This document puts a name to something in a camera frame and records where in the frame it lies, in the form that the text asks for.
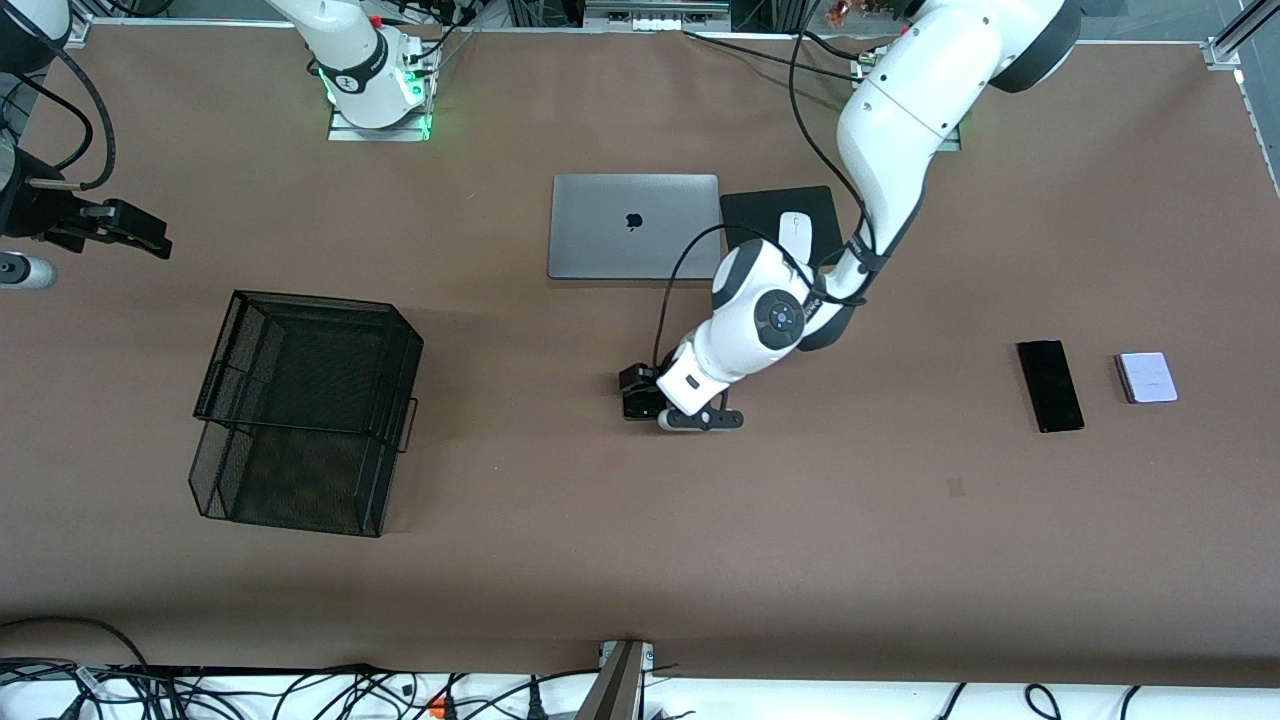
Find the lavender flip phone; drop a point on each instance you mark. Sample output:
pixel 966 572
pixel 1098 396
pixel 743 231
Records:
pixel 1147 378

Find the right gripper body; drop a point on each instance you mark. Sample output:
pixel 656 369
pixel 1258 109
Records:
pixel 30 206

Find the grey metal camera stand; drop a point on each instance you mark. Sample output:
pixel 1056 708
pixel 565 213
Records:
pixel 615 685

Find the white computer mouse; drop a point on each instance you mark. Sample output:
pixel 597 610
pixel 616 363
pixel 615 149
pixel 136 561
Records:
pixel 794 232

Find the grey closed laptop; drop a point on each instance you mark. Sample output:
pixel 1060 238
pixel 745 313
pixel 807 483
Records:
pixel 634 226

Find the black flip phone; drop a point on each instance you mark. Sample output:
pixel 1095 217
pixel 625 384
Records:
pixel 638 408

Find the black mouse pad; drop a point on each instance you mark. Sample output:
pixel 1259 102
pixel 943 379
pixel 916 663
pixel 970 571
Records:
pixel 750 215

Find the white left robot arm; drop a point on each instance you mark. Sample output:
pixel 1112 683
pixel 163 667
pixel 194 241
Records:
pixel 900 110

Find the silver corner bracket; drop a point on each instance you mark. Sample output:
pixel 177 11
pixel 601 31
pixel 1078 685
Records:
pixel 75 32
pixel 1222 52

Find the black slab smartphone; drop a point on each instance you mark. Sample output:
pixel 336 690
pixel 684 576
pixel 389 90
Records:
pixel 1050 386

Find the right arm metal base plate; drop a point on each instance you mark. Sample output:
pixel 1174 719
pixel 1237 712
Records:
pixel 380 133

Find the black mesh desk tray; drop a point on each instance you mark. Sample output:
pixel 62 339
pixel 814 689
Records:
pixel 300 400

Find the white power strip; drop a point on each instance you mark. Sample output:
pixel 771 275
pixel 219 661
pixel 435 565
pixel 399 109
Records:
pixel 655 22

